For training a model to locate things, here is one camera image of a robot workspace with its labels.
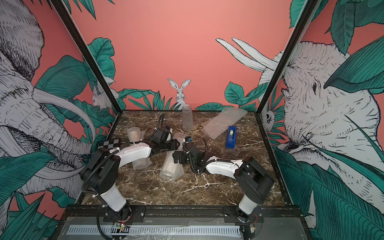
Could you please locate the bubble wrap pile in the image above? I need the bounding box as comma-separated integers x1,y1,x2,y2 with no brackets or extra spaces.
160,132,186,181

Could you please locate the bubble wrap sheet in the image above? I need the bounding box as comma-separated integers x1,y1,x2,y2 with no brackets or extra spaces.
202,108,248,140
127,127,152,170

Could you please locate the clear textured glass vase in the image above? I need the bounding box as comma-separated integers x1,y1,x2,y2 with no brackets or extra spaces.
182,105,194,132

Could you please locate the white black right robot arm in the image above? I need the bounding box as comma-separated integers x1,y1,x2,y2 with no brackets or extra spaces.
173,141,274,223

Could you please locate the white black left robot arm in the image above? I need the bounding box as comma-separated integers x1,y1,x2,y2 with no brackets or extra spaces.
80,114,180,224

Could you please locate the blue tape dispenser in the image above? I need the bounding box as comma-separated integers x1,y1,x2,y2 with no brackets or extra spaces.
225,126,237,149

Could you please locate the black white checkerboard card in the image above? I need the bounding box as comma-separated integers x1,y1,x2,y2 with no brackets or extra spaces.
98,139,121,150

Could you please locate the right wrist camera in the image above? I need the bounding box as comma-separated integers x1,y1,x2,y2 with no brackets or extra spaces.
184,136,193,146

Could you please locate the black front mounting rail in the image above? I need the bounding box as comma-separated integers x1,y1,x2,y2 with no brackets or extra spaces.
64,204,304,224

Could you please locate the white slotted cable duct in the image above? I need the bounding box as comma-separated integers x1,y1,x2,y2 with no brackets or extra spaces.
65,224,242,237

